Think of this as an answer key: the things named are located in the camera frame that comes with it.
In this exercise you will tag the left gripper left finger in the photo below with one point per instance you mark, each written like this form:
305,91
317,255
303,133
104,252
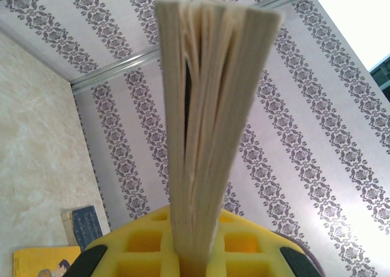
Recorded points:
128,252

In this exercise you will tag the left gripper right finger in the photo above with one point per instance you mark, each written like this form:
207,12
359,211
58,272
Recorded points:
259,255

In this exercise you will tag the dark blue book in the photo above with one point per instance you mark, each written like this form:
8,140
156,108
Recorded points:
88,228
213,106

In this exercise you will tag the yellow picture book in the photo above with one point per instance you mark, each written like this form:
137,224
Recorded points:
30,261

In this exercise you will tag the teal background fixture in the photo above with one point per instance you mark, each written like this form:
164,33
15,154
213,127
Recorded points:
381,78

